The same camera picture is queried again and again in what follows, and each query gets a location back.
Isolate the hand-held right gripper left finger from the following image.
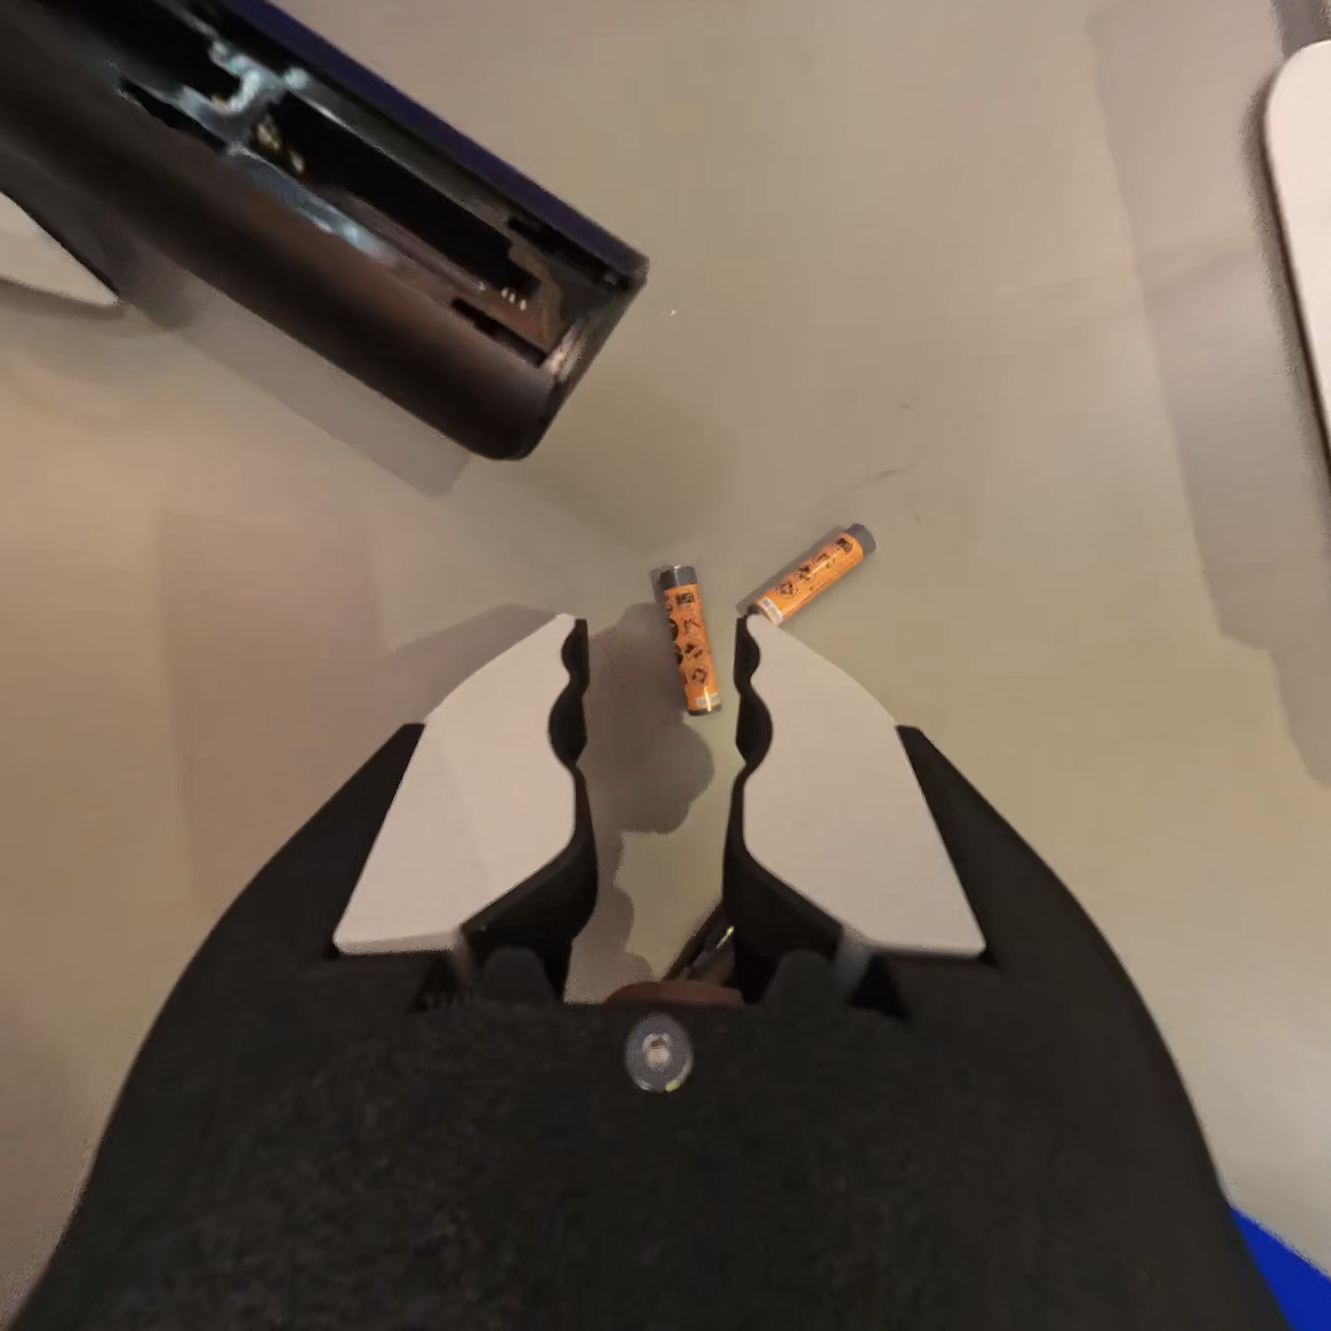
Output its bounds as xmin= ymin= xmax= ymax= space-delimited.
xmin=333 ymin=613 xmax=599 ymax=988

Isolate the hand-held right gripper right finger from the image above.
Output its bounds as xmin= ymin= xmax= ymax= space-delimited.
xmin=724 ymin=616 xmax=987 ymax=988

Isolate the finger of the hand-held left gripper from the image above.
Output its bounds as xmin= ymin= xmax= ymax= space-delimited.
xmin=0 ymin=190 xmax=125 ymax=314

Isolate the orange battery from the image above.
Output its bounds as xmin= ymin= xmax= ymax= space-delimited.
xmin=740 ymin=523 xmax=878 ymax=628
xmin=653 ymin=565 xmax=724 ymax=717

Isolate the black remote control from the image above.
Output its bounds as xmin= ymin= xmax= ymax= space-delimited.
xmin=0 ymin=0 xmax=652 ymax=462

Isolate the grey desk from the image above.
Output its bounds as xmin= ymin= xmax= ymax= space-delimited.
xmin=0 ymin=0 xmax=1331 ymax=1331

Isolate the black battery cover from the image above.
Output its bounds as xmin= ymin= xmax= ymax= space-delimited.
xmin=666 ymin=910 xmax=742 ymax=985

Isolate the blue plastic bin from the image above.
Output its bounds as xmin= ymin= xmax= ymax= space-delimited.
xmin=1227 ymin=1204 xmax=1331 ymax=1331

